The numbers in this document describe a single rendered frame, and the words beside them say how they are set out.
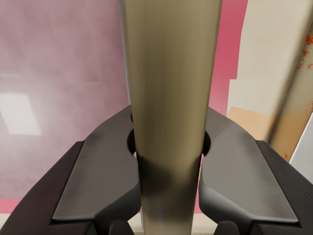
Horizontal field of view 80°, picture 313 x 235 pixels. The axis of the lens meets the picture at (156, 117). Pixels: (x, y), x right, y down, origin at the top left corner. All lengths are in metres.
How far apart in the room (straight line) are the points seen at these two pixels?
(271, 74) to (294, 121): 0.04
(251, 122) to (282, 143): 0.03
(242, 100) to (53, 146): 0.21
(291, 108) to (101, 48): 0.17
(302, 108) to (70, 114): 0.21
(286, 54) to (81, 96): 0.18
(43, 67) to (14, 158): 0.13
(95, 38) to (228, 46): 0.11
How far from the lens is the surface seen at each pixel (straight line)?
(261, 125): 0.22
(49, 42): 0.19
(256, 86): 0.19
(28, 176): 0.30
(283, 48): 0.19
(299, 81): 0.20
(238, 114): 0.20
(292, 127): 0.20
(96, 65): 0.18
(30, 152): 0.27
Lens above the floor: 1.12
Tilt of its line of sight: 59 degrees down
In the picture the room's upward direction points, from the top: 177 degrees counter-clockwise
